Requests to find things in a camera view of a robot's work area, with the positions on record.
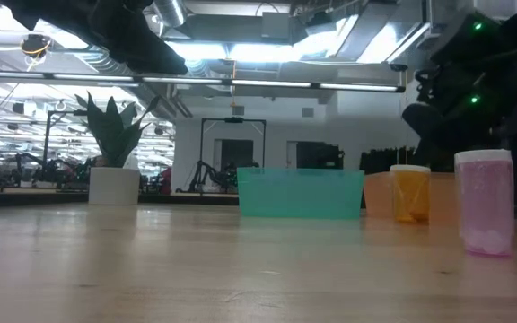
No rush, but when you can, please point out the black partition row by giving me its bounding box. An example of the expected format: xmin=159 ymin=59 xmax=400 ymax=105
xmin=359 ymin=146 xmax=415 ymax=175

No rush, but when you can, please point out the black background equipment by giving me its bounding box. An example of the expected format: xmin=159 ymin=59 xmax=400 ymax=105
xmin=296 ymin=142 xmax=345 ymax=170

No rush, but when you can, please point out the orange pill bottle white cap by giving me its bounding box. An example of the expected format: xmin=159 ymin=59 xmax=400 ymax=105
xmin=390 ymin=164 xmax=432 ymax=224

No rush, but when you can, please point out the pink pill bottle white cap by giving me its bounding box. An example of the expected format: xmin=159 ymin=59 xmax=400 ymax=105
xmin=454 ymin=149 xmax=515 ymax=258

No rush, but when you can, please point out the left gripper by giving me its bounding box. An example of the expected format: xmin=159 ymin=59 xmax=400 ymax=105
xmin=0 ymin=0 xmax=190 ymax=76

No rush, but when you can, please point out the ceiling dome device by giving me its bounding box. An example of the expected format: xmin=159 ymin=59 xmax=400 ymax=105
xmin=20 ymin=33 xmax=53 ymax=59

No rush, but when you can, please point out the green artificial plant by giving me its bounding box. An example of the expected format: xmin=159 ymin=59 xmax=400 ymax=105
xmin=74 ymin=92 xmax=162 ymax=170

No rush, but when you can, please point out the red background object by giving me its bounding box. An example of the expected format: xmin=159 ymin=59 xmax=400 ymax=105
xmin=159 ymin=166 xmax=173 ymax=195

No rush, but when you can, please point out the white plant pot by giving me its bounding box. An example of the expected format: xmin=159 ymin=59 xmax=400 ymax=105
xmin=88 ymin=166 xmax=142 ymax=206

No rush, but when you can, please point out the black background gantry frame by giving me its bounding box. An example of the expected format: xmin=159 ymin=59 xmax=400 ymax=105
xmin=199 ymin=117 xmax=267 ymax=171

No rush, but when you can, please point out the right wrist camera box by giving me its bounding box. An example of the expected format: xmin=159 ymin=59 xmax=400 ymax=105
xmin=428 ymin=13 xmax=509 ymax=68

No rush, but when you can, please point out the overhead light bar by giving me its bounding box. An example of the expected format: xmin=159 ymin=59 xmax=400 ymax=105
xmin=0 ymin=70 xmax=407 ymax=94

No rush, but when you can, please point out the black background robot station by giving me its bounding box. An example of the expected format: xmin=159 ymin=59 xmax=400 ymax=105
xmin=11 ymin=152 xmax=102 ymax=189

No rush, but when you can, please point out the orange plastic bin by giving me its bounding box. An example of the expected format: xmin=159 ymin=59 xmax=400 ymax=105
xmin=364 ymin=171 xmax=457 ymax=222

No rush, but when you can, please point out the silver ventilation duct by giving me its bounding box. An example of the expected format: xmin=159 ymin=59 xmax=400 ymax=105
xmin=153 ymin=0 xmax=188 ymax=28

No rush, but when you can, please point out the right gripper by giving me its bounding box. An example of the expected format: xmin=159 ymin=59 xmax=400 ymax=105
xmin=401 ymin=62 xmax=515 ymax=174

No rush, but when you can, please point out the teal plastic bin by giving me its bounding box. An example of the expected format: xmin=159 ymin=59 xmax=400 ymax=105
xmin=236 ymin=167 xmax=365 ymax=220

